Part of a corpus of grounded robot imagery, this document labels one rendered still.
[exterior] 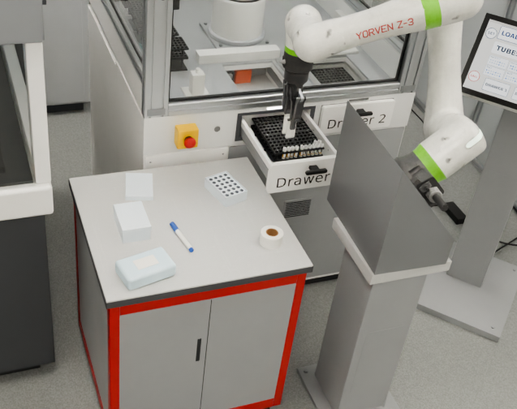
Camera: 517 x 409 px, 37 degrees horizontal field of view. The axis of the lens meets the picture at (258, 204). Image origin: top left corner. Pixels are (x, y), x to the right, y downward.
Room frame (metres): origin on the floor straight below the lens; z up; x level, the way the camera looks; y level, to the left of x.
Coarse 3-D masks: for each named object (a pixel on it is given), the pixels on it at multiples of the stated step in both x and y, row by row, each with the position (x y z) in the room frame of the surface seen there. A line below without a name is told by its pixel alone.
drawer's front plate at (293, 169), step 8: (296, 160) 2.04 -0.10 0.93; (304, 160) 2.04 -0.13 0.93; (312, 160) 2.05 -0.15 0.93; (320, 160) 2.06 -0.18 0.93; (328, 160) 2.07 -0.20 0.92; (272, 168) 1.99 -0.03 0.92; (280, 168) 2.00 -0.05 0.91; (288, 168) 2.01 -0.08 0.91; (296, 168) 2.03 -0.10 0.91; (304, 168) 2.04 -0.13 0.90; (320, 168) 2.06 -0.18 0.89; (328, 168) 2.08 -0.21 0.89; (272, 176) 1.99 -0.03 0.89; (280, 176) 2.00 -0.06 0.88; (288, 176) 2.02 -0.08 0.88; (296, 176) 2.03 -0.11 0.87; (304, 176) 2.04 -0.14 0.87; (320, 176) 2.07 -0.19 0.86; (328, 176) 2.08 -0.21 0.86; (272, 184) 1.99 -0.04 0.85; (280, 184) 2.01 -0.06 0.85; (304, 184) 2.04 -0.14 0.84; (312, 184) 2.06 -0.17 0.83; (320, 184) 2.07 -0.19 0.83; (328, 184) 2.08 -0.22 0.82; (272, 192) 2.00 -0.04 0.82
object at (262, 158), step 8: (280, 112) 2.38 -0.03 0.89; (304, 112) 2.40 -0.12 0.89; (248, 120) 2.33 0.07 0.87; (304, 120) 2.38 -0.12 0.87; (312, 120) 2.35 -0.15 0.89; (248, 128) 2.24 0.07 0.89; (312, 128) 2.32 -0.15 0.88; (248, 136) 2.21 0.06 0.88; (320, 136) 2.27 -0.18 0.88; (248, 144) 2.20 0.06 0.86; (256, 144) 2.15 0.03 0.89; (328, 144) 2.21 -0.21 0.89; (256, 152) 2.14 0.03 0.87; (264, 152) 2.11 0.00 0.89; (328, 152) 2.20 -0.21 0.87; (336, 152) 2.17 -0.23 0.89; (256, 160) 2.13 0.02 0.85; (264, 160) 2.08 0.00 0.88; (264, 168) 2.07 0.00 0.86
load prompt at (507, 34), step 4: (500, 28) 2.73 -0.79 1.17; (504, 28) 2.73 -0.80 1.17; (508, 28) 2.72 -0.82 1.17; (512, 28) 2.72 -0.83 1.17; (500, 32) 2.72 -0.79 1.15; (504, 32) 2.71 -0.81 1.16; (508, 32) 2.71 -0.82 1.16; (512, 32) 2.71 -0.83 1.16; (516, 32) 2.71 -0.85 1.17; (500, 36) 2.71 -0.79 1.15; (504, 36) 2.71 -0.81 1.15; (508, 36) 2.70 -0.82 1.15; (512, 36) 2.70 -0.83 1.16; (516, 36) 2.70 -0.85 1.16; (504, 40) 2.70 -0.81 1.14; (508, 40) 2.69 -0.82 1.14; (512, 40) 2.69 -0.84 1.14; (516, 40) 2.69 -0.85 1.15; (516, 44) 2.68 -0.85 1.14
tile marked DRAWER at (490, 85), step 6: (486, 78) 2.61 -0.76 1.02; (486, 84) 2.59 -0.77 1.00; (492, 84) 2.59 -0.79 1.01; (498, 84) 2.58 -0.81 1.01; (504, 84) 2.58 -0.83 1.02; (486, 90) 2.58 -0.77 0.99; (492, 90) 2.57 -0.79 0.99; (498, 90) 2.57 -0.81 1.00; (504, 90) 2.57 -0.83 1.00; (504, 96) 2.55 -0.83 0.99
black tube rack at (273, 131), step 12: (252, 120) 2.29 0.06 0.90; (264, 120) 2.30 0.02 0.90; (276, 120) 2.32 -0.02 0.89; (300, 120) 2.34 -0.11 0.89; (264, 132) 2.22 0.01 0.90; (276, 132) 2.27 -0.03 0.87; (300, 132) 2.25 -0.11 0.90; (312, 132) 2.26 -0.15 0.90; (264, 144) 2.19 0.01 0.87; (276, 144) 2.16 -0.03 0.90; (288, 144) 2.21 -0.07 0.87; (300, 144) 2.17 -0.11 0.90; (276, 156) 2.12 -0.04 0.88; (312, 156) 2.16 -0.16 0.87
